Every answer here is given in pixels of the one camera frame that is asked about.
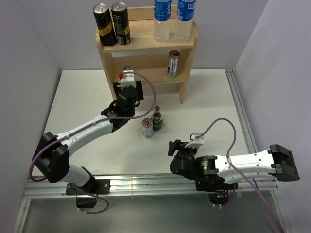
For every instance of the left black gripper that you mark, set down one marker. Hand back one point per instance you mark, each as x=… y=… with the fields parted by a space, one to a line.
x=139 y=94

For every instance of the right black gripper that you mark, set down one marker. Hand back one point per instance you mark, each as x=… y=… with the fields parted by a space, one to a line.
x=178 y=145

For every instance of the silver blue energy can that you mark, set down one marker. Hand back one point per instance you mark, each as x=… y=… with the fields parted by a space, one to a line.
x=172 y=70

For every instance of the clear water bottle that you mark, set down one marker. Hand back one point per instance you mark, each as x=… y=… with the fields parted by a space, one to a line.
x=162 y=15
x=184 y=17

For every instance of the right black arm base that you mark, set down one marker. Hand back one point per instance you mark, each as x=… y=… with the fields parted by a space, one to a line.
x=218 y=191

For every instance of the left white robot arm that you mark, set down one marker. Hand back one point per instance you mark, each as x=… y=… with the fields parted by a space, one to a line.
x=53 y=151

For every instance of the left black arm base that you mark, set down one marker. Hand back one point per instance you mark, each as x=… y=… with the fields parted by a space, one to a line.
x=95 y=187

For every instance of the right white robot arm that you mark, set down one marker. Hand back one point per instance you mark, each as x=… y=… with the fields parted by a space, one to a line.
x=213 y=170

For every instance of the wooden three-tier shelf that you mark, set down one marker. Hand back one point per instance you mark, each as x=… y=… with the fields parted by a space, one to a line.
x=147 y=56

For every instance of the rear silver red-tab can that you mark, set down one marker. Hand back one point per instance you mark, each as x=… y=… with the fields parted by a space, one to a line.
x=147 y=124

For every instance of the right black yellow can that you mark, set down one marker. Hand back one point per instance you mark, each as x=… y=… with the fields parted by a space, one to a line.
x=121 y=22

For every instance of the black yellow can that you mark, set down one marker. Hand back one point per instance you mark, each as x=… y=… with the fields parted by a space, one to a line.
x=121 y=22
x=104 y=24

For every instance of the left black yellow can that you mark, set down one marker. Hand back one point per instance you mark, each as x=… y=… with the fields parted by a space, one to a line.
x=104 y=24

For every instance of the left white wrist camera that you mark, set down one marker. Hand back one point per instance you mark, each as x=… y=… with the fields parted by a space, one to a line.
x=127 y=79

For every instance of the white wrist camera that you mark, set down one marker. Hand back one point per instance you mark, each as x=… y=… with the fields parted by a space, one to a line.
x=127 y=79
x=196 y=140

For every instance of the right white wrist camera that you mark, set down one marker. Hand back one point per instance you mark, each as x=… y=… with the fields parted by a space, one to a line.
x=196 y=140

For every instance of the aluminium front rail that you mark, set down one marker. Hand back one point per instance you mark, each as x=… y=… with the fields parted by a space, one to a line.
x=120 y=185

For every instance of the aluminium rail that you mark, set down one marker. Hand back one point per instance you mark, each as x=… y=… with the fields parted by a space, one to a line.
x=120 y=185
x=244 y=123

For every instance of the aluminium right rail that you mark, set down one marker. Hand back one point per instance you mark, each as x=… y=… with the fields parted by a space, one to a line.
x=244 y=123

